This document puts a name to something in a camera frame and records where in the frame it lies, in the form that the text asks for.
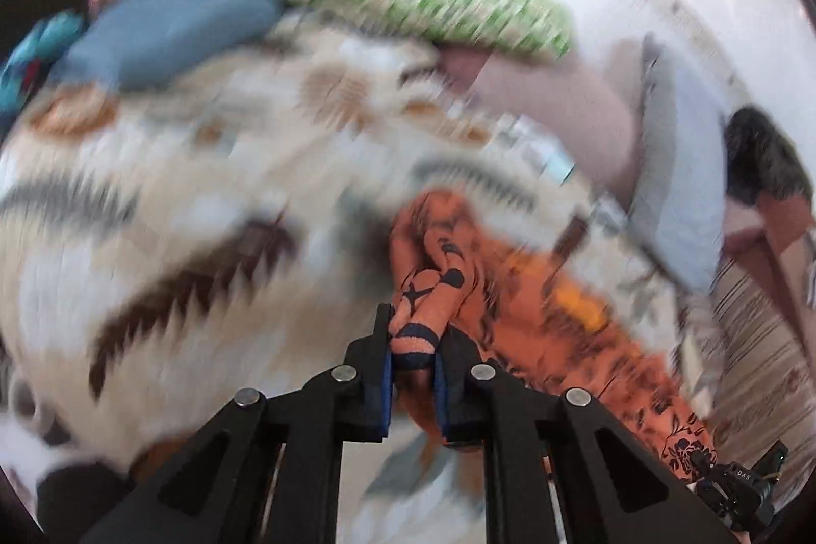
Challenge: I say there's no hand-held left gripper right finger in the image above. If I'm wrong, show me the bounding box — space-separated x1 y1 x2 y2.
433 327 753 544

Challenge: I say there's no orange floral shirt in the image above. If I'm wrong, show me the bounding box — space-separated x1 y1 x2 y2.
386 187 718 484

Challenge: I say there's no pink quilt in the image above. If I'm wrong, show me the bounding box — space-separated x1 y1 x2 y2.
723 193 816 277

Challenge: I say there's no pink pillow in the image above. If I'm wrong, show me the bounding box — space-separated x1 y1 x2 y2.
440 40 645 194

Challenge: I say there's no teal patterned cloth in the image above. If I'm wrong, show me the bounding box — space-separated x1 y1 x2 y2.
0 12 87 115

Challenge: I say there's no leaf print blanket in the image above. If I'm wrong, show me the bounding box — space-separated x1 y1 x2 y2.
0 2 715 544

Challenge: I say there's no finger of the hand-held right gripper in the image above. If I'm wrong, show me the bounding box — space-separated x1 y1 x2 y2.
688 445 724 487

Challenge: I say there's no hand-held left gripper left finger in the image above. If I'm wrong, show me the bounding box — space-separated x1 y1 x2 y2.
76 302 393 544

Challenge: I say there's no white sock with teal cuff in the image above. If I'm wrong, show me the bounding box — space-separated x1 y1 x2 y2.
535 149 578 185

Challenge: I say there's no striped floral quilt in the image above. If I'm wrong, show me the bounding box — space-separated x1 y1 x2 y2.
676 228 816 494

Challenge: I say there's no blue cloth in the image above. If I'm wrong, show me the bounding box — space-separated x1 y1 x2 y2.
60 0 285 92

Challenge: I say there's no grey pillow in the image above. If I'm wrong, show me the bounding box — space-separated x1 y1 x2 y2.
628 34 728 293

